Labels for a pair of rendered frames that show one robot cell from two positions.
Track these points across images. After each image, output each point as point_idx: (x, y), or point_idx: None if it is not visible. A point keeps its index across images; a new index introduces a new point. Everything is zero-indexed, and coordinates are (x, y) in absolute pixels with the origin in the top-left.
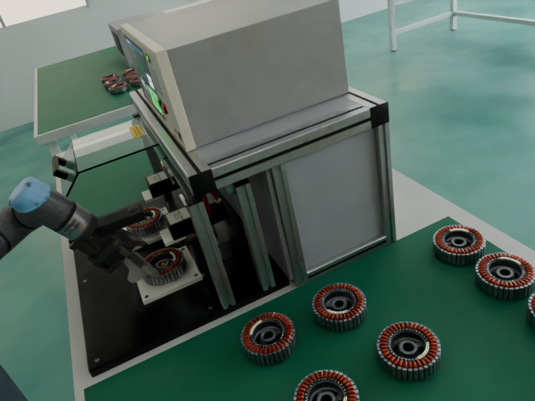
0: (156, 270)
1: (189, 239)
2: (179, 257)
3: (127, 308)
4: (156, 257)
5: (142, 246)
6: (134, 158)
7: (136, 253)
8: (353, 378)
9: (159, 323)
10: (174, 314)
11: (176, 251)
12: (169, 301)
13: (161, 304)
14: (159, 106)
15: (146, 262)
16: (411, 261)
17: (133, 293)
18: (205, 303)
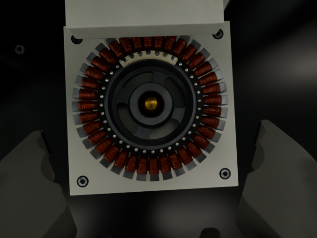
0: (274, 124)
1: (30, 14)
2: (174, 38)
3: (218, 223)
4: (109, 115)
5: (46, 151)
6: None
7: (279, 213)
8: None
9: (313, 157)
10: (305, 119)
11: (129, 41)
12: (257, 121)
13: (253, 142)
14: None
15: (274, 154)
16: None
17: (169, 203)
18: (310, 46)
